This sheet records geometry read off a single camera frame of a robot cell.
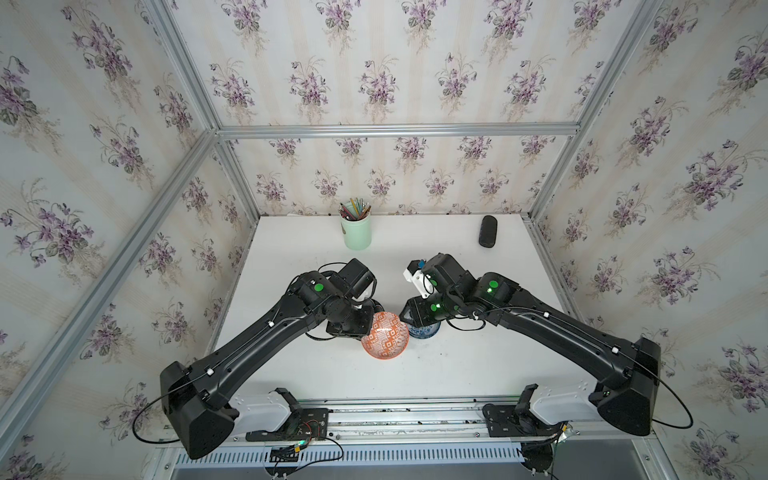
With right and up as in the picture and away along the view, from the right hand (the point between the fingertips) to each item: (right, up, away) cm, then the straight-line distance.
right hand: (407, 316), depth 71 cm
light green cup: (-15, +21, +32) cm, 41 cm away
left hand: (-8, -5, -1) cm, 10 cm away
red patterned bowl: (-5, -6, +3) cm, 8 cm away
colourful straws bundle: (-16, +29, +34) cm, 48 cm away
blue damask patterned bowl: (+6, -9, +15) cm, 18 cm away
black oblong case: (+35, +22, +44) cm, 61 cm away
